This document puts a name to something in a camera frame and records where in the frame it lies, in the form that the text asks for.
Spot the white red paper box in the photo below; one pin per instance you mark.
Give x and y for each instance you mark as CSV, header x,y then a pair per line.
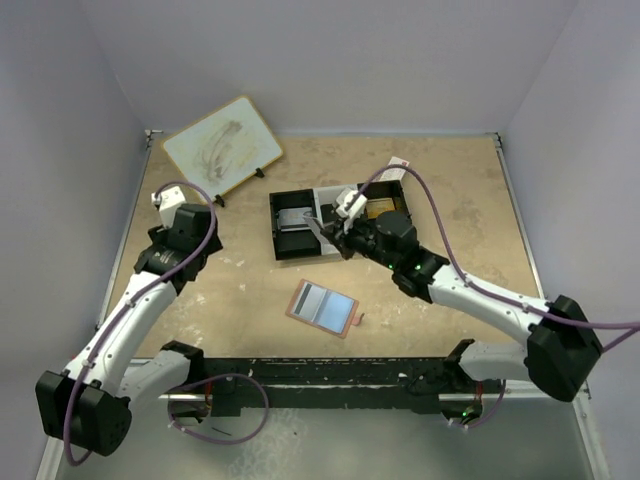
x,y
396,170

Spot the silver striped card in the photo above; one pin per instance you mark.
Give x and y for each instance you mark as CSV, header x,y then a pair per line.
x,y
294,219

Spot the white plastic bin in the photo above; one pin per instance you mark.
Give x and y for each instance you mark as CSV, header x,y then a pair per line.
x,y
325,199

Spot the pink leather card holder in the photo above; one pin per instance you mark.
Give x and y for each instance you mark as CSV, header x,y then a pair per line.
x,y
354,320

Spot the gold card from holder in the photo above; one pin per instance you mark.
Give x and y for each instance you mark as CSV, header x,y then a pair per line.
x,y
376,207

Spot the black plastic bin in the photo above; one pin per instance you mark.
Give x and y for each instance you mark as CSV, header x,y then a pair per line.
x,y
294,244
391,189

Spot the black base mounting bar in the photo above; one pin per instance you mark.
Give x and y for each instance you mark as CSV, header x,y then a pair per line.
x,y
401,383

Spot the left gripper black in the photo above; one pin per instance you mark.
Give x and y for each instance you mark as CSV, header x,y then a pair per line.
x,y
160,234

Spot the whiteboard with yellow frame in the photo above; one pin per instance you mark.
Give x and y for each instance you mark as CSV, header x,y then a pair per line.
x,y
225,148

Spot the light blue card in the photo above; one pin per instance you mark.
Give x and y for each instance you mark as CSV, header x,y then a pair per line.
x,y
334,312

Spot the black left plastic bin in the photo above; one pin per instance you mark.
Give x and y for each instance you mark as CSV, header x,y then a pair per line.
x,y
294,244

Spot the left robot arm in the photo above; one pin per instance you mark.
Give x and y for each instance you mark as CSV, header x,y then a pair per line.
x,y
90,403

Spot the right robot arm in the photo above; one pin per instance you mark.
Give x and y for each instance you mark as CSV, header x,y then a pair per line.
x,y
554,345

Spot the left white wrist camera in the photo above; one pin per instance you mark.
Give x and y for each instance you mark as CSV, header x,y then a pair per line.
x,y
167,203

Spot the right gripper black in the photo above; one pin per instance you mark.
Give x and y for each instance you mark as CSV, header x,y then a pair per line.
x,y
341,239

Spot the white card with portrait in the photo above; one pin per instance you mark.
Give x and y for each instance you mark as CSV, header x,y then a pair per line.
x,y
316,227

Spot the black right plastic bin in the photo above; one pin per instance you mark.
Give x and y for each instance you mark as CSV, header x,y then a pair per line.
x,y
391,189

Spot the white card with grey stripe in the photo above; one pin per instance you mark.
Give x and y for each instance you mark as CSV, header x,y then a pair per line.
x,y
309,301

